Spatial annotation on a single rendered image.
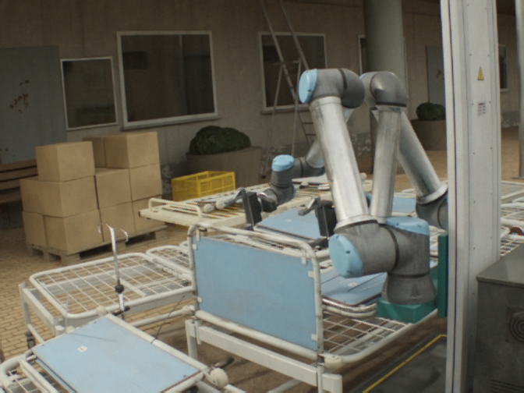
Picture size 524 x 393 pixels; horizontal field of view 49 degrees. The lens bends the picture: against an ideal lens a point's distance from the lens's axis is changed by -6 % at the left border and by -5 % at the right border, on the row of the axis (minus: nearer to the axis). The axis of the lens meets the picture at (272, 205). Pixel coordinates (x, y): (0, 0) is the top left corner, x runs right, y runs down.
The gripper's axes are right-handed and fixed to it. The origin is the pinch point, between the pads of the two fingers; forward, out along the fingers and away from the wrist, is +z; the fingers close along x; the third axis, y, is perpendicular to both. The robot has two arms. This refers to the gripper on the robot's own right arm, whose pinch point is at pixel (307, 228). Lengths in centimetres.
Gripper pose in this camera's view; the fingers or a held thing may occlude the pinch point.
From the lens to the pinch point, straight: 220.0
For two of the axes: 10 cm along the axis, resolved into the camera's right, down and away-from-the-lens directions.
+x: 1.9, 9.4, 3.0
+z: -7.0, 3.4, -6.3
